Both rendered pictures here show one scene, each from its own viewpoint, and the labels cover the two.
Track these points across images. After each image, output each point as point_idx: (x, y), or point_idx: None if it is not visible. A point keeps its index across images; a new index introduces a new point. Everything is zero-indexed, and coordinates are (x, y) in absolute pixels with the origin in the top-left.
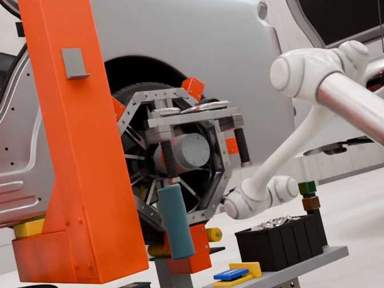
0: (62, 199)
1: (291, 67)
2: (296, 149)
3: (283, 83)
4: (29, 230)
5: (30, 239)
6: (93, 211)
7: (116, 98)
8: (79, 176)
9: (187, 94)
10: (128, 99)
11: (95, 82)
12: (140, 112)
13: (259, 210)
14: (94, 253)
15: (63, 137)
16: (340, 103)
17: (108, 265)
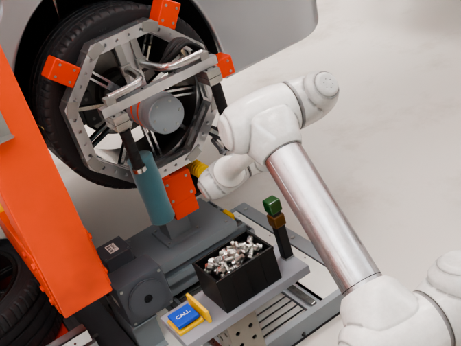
0: (16, 233)
1: (234, 137)
2: None
3: (228, 147)
4: (0, 207)
5: (1, 221)
6: (45, 261)
7: (70, 46)
8: (24, 235)
9: (158, 25)
10: (83, 51)
11: (22, 134)
12: None
13: (234, 189)
14: (53, 296)
15: (0, 195)
16: (283, 191)
17: (69, 302)
